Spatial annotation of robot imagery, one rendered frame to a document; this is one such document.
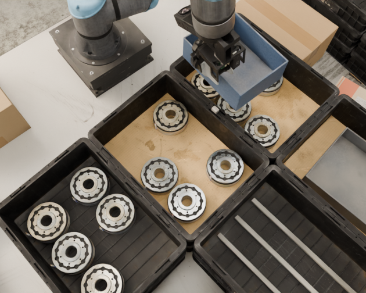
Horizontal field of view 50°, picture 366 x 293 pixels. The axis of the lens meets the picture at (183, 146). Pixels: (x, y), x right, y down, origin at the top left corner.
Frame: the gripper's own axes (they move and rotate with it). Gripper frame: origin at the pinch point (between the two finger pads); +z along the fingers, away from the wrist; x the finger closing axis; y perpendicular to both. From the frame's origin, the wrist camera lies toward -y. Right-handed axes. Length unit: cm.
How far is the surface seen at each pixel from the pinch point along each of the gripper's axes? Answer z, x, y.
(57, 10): 112, -11, -143
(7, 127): 27, -52, -38
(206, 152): 27.9, -8.8, 7.5
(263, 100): 31.2, 15.5, 4.4
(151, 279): 13.5, -39.6, 27.3
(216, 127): 23.0, -2.6, 4.8
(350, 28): 75, 83, -10
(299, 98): 32.4, 24.7, 10.6
